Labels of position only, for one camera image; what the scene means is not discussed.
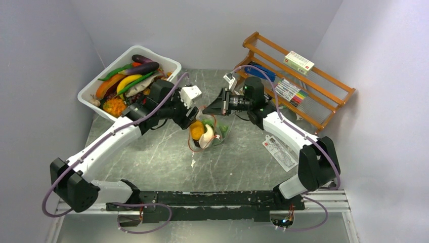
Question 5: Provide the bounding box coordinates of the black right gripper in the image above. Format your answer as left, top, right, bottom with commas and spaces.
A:
202, 88, 252, 116

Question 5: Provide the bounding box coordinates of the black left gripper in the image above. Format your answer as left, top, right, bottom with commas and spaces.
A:
159, 89, 199, 129

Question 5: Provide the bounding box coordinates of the green napa cabbage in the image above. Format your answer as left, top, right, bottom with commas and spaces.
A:
202, 117, 230, 146

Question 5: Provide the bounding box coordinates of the clear zip bag orange zipper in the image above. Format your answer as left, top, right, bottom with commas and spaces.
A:
188, 106, 231, 152

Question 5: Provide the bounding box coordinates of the white mushroom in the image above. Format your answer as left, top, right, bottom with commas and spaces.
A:
198, 124, 215, 149

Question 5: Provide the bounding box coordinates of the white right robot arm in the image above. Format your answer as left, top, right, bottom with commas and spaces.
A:
202, 76, 340, 210

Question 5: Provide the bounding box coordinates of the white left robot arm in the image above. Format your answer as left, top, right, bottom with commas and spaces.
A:
50, 79, 202, 213

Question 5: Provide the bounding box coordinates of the white plastic food bin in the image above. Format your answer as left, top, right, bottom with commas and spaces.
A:
77, 46, 182, 122

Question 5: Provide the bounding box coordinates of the dark purple eggplant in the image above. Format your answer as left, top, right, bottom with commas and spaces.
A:
118, 62, 160, 75

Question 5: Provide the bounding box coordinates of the blue stapler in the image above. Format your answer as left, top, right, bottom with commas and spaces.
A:
244, 62, 276, 83

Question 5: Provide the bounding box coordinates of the yellow banana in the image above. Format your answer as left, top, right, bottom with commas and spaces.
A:
116, 74, 143, 95

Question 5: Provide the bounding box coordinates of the orange spiky dragon fruit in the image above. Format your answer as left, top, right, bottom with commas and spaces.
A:
102, 98, 127, 118

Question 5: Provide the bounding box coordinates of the green chili pepper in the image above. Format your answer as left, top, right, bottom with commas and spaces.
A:
98, 63, 132, 82

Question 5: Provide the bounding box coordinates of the coloured marker pen set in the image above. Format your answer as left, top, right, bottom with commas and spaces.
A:
275, 79, 308, 107

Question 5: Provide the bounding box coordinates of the white garlic bulb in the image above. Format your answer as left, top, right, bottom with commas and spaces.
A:
89, 95, 101, 107

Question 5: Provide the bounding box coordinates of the white printed leaflet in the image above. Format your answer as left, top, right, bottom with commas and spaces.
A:
263, 135, 298, 172

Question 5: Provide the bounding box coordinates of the white box on rack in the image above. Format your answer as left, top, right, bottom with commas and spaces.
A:
283, 51, 315, 76

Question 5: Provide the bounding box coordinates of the orange wooden rack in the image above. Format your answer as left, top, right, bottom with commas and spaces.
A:
237, 32, 355, 134

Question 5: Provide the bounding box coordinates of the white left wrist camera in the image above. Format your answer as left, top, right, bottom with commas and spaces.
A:
179, 86, 202, 109

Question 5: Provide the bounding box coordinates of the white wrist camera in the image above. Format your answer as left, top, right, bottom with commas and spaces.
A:
223, 72, 237, 91
179, 86, 202, 109

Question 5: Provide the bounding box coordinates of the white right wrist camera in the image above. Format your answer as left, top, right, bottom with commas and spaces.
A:
223, 72, 237, 91

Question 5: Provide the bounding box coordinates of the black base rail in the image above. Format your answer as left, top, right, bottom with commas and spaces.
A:
105, 185, 305, 227

